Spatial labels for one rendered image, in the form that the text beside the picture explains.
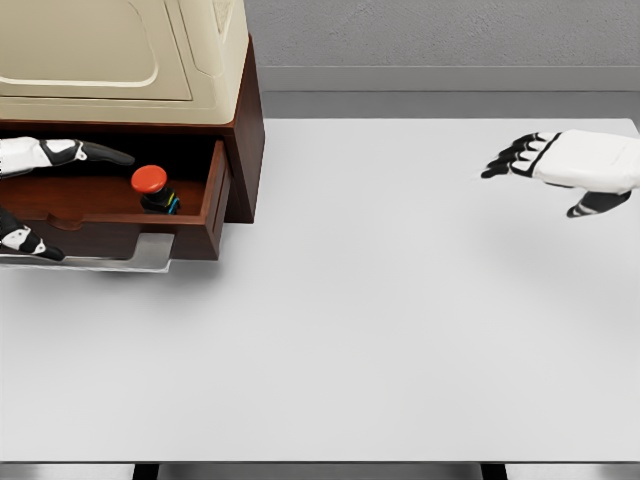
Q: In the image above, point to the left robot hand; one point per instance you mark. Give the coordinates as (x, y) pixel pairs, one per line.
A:
(60, 151)

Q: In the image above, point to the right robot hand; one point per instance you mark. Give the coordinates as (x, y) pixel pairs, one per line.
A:
(585, 160)

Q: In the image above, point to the red button switch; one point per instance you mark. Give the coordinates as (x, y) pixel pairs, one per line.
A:
(148, 178)

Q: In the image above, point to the brown cabinet with cream top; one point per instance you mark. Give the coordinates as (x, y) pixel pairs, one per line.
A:
(247, 150)

